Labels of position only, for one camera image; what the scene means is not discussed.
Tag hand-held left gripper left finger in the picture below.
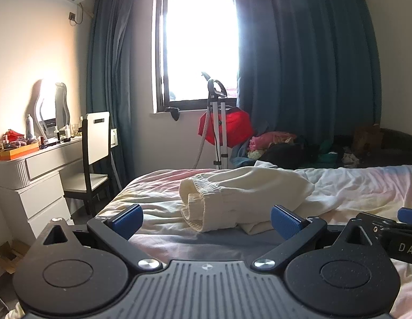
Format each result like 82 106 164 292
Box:
35 203 164 271

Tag orange box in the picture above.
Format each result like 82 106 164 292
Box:
0 143 40 162

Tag blue garment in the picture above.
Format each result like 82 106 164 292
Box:
230 144 260 168

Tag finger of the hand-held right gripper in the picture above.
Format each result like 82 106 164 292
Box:
356 207 412 231

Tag pink garment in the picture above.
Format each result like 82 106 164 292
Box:
249 132 297 152

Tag brown bag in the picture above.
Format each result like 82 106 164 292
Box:
352 124 384 155

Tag row of cosmetic bottles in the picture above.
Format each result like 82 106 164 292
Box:
40 116 85 148

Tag blue curtain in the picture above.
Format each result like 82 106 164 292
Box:
229 0 383 160

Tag white and black chair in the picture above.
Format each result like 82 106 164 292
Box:
64 111 122 216

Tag cardboard box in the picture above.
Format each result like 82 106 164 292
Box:
0 239 30 275

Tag black framed window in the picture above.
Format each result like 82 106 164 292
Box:
154 0 240 114

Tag green garment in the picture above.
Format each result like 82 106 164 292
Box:
317 139 341 164

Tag dark sofa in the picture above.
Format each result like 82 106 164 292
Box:
332 128 412 168

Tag white dressing table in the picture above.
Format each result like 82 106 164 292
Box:
0 136 85 245

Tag garment steamer stand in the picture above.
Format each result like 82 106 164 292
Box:
193 71 230 170

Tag white framed mirror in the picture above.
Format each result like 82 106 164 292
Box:
35 81 72 140

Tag bed with pastel duvet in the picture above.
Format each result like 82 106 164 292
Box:
100 161 412 319

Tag dark folded fabric under window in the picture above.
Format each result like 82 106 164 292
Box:
85 0 140 190

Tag cream pants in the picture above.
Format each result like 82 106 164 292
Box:
179 164 316 235

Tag red pouch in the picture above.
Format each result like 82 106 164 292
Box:
2 129 26 144

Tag black garment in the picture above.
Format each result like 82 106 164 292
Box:
259 142 321 170

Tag red cloth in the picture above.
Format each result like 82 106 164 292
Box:
197 106 254 147

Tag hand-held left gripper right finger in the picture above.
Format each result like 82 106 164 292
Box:
253 204 381 270

